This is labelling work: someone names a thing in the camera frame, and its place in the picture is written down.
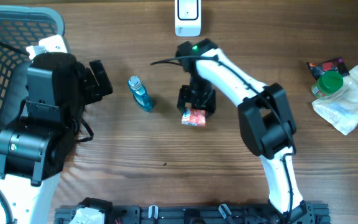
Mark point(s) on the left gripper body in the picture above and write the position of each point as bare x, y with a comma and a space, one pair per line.
93, 93

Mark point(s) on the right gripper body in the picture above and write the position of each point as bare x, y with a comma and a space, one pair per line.
199, 93

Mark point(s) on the red snack packet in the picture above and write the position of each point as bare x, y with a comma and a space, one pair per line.
193, 117

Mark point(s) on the blue mouthwash bottle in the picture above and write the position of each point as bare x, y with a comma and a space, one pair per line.
139, 93

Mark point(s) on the green lid jar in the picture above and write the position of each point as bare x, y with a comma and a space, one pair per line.
327, 84

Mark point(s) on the black red snack wrapper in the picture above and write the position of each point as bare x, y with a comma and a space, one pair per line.
335, 64

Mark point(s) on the white long pouch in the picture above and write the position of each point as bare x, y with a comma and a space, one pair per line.
341, 108

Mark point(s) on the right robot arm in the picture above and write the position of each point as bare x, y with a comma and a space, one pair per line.
265, 119

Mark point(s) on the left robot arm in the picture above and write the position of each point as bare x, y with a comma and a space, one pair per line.
34, 145

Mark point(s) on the white barcode scanner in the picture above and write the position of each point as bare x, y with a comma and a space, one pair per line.
187, 18

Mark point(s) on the grey plastic mesh basket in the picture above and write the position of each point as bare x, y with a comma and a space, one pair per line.
21, 27

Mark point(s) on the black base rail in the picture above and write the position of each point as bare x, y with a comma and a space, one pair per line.
310, 213

